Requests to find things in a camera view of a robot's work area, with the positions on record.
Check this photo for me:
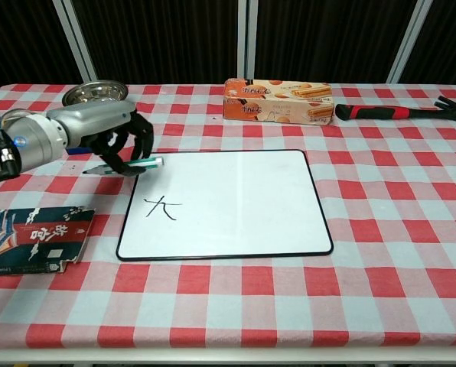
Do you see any orange biscuit roll box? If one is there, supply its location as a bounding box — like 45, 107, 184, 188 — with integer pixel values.
223, 77, 335, 126

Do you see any red black claw hammer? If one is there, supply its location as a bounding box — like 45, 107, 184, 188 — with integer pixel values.
334, 96, 456, 133

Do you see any white partition frame post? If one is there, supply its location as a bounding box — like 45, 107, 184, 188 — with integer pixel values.
237, 0, 256, 83
61, 0, 96, 84
386, 0, 432, 83

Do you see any stainless steel bowl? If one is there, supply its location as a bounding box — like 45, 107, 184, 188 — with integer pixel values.
61, 80, 129, 109

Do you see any red white checkered tablecloth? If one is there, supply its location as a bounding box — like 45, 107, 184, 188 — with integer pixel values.
0, 82, 456, 351

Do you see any dark blue printed box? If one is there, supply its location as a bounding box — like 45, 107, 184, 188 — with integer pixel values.
0, 206, 96, 277

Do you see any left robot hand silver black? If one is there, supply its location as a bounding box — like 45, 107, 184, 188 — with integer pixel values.
46, 99, 155, 177

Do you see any green white marker pen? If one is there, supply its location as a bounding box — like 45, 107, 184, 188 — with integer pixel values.
83, 155, 164, 176

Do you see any white dry-erase board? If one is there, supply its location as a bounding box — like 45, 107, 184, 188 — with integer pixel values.
116, 148, 334, 262

